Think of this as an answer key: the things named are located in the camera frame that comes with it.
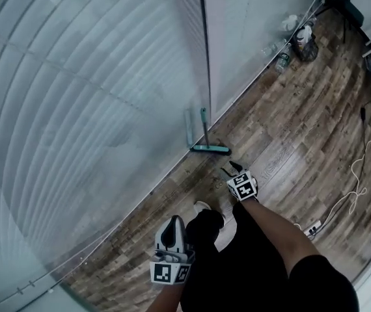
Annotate black cable with plug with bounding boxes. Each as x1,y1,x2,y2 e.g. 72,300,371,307
315,99,369,237

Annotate person's black clothes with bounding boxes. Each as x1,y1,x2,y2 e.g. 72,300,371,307
180,202,361,312

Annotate person's left forearm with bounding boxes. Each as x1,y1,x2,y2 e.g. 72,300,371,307
146,283,187,312

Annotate black folding chair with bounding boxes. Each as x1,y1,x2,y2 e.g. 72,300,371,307
330,0,366,42

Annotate person's right forearm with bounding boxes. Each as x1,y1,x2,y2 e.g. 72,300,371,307
240,200,316,272

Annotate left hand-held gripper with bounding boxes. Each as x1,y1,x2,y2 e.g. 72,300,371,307
149,215,195,286

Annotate person's white right shoe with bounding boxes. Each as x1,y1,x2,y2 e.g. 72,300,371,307
219,203,238,228

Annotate white cable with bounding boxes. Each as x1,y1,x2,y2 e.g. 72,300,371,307
322,104,371,228

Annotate white plastic bag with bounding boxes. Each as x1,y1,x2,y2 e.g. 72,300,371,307
294,24,314,50

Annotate white power strip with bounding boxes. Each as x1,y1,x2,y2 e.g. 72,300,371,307
302,220,323,237

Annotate person's white shoe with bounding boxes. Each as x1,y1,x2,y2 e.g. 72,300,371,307
193,200,213,218
219,203,238,228

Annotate teal broom with metal handle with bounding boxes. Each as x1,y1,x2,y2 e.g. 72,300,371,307
189,107,230,157

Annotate black mesh waste bin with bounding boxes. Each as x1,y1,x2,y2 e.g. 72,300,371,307
293,32,319,62

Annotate person's white left shoe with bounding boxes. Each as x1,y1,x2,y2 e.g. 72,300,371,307
193,200,213,218

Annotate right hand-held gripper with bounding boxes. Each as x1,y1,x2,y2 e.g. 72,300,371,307
220,161,258,203

